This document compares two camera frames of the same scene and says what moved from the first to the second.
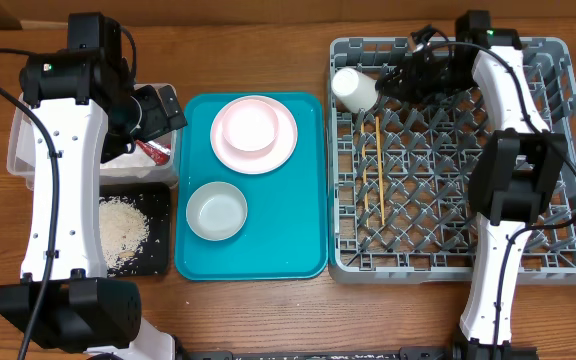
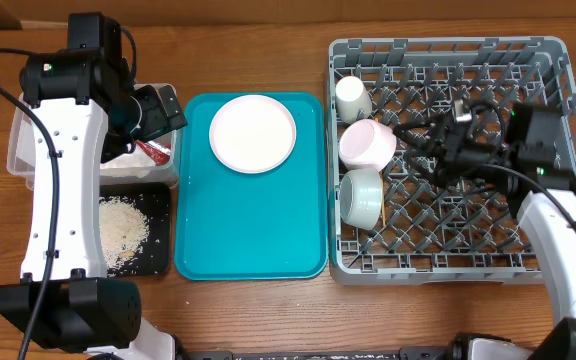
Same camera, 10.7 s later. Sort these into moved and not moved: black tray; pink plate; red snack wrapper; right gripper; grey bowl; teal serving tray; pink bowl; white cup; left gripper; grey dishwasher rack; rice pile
Moved: grey bowl; right gripper; white cup; pink bowl
Not moved: teal serving tray; pink plate; red snack wrapper; black tray; grey dishwasher rack; rice pile; left gripper
